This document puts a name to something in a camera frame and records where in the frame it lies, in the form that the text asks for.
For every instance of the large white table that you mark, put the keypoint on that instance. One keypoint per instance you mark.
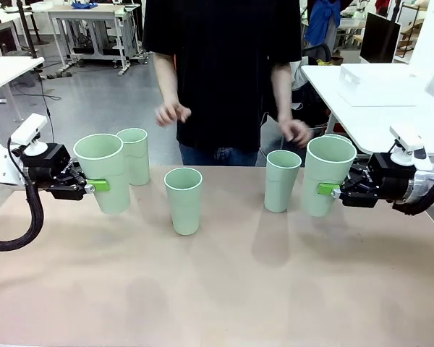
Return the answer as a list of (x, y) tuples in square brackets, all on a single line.
[(365, 123)]

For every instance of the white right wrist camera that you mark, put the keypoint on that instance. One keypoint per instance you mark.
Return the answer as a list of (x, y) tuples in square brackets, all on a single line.
[(407, 142)]

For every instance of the person in black t-shirt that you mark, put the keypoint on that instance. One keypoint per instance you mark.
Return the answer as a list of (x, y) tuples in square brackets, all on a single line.
[(220, 72)]

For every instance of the white desk with thin leg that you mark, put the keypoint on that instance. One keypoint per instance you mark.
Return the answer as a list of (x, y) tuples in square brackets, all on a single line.
[(7, 70)]

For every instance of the person's left forearm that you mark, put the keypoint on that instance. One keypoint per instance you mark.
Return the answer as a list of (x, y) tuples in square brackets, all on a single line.
[(282, 92)]

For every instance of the person's left hand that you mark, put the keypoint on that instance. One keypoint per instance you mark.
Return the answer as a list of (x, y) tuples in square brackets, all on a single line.
[(296, 132)]

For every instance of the white desk with metal frame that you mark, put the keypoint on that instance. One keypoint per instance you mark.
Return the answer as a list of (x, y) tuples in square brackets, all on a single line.
[(94, 14)]

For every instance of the black monitor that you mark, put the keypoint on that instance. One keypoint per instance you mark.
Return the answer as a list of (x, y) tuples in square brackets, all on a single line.
[(378, 36)]

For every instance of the blue jacket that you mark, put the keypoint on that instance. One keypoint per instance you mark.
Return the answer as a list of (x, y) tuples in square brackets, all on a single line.
[(322, 21)]

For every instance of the black stand pole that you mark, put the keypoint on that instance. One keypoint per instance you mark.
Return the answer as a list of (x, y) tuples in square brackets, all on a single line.
[(28, 32)]

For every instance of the small white desk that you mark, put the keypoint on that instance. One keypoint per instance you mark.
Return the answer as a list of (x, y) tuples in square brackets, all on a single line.
[(351, 25)]

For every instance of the wooden chair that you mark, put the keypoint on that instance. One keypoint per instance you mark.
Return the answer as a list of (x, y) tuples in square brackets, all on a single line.
[(410, 32)]

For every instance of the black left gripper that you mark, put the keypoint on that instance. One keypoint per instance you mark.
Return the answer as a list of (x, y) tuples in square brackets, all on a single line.
[(47, 166)]

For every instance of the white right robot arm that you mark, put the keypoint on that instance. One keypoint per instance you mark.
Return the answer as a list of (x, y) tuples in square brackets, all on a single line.
[(419, 184)]

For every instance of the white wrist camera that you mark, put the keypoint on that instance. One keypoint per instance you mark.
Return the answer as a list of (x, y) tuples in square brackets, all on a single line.
[(407, 142), (29, 130)]

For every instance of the person's right hand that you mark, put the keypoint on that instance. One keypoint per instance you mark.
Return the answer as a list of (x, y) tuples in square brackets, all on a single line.
[(171, 112)]

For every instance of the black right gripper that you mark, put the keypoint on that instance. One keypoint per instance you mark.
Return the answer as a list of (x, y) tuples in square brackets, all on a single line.
[(387, 180)]

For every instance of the black office chair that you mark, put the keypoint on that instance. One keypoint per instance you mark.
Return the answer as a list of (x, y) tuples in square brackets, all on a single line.
[(320, 52)]

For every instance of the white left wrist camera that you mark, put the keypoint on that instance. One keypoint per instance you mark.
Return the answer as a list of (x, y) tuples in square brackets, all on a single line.
[(29, 130)]

